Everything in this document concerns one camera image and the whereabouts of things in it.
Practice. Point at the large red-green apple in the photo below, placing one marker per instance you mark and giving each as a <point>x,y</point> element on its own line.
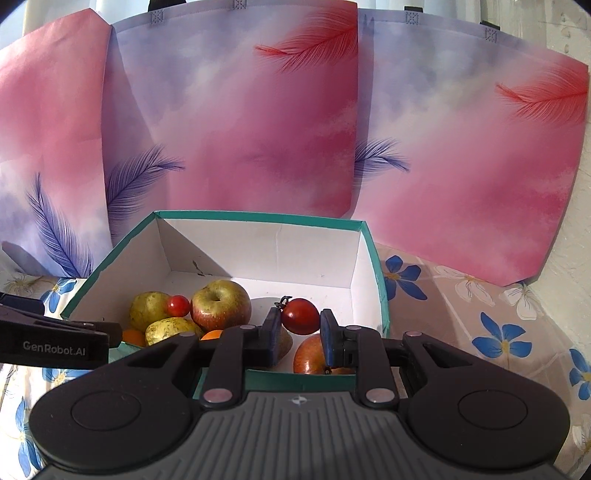
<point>221,304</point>

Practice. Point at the floral printed cloth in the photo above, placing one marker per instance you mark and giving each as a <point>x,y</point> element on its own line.
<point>443,323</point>

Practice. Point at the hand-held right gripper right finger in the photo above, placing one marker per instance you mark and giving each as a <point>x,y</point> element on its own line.
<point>328,339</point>

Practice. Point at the pink feather-print backdrop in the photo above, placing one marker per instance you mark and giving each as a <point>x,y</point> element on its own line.
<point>240,138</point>

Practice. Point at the yellow-green pear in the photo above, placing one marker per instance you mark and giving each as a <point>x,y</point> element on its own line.
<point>145,311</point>
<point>173,330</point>

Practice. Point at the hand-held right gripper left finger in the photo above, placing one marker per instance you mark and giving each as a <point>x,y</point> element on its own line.
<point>272,339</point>

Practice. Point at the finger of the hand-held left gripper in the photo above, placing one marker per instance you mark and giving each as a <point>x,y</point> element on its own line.
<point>21,304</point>
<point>111,334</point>

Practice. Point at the white curtain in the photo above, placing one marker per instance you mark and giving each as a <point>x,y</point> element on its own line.
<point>545,23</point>

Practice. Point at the teal cardboard box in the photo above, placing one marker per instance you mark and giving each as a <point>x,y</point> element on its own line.
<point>277,249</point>

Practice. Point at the red tomato with stem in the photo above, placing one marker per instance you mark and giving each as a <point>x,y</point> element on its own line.
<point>300,316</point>

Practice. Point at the small orange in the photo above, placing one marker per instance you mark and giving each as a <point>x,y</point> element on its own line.
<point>212,335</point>
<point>134,337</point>

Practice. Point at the feather print tote bag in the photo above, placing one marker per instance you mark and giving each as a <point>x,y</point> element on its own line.
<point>46,138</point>
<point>461,184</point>

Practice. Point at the small cherry tomato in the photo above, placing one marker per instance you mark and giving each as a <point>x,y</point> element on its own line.
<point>178,305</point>

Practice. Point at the brown kiwi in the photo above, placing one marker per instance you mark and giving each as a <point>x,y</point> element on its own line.
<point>286,344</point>

